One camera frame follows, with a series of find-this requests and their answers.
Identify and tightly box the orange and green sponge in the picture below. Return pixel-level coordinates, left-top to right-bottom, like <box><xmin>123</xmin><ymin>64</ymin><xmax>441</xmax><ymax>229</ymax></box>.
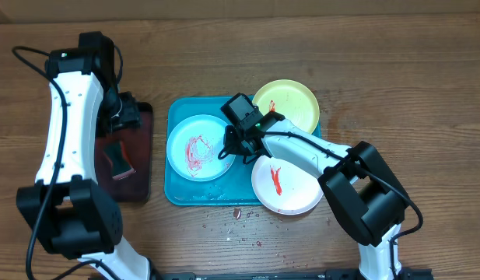
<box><xmin>103</xmin><ymin>141</ymin><xmax>135</xmax><ymax>180</ymax></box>

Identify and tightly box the light blue plate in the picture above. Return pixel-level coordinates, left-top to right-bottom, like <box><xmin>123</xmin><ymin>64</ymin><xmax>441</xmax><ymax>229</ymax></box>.
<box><xmin>166</xmin><ymin>114</ymin><xmax>236</xmax><ymax>182</ymax></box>

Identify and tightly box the white plate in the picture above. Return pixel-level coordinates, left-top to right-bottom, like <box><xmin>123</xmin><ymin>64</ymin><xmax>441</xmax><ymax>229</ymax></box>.
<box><xmin>251</xmin><ymin>156</ymin><xmax>323</xmax><ymax>215</ymax></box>

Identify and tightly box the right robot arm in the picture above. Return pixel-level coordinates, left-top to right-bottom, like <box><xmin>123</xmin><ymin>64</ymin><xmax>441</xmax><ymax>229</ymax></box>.
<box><xmin>219</xmin><ymin>93</ymin><xmax>413</xmax><ymax>279</ymax></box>

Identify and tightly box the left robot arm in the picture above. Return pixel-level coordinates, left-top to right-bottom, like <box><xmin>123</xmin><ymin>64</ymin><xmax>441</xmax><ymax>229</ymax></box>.
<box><xmin>16</xmin><ymin>32</ymin><xmax>159</xmax><ymax>279</ymax></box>

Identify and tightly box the black tray with red water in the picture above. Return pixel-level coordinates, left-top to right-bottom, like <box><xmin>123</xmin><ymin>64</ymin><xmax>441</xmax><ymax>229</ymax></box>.
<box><xmin>94</xmin><ymin>103</ymin><xmax>153</xmax><ymax>203</ymax></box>

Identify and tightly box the teal plastic tray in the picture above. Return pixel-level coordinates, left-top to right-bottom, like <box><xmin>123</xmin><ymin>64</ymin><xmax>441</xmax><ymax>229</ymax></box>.
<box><xmin>164</xmin><ymin>96</ymin><xmax>260</xmax><ymax>206</ymax></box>

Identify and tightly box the yellow-green plate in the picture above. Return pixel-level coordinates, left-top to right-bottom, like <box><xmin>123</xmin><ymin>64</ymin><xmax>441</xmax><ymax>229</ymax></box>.
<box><xmin>253</xmin><ymin>79</ymin><xmax>320</xmax><ymax>133</ymax></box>

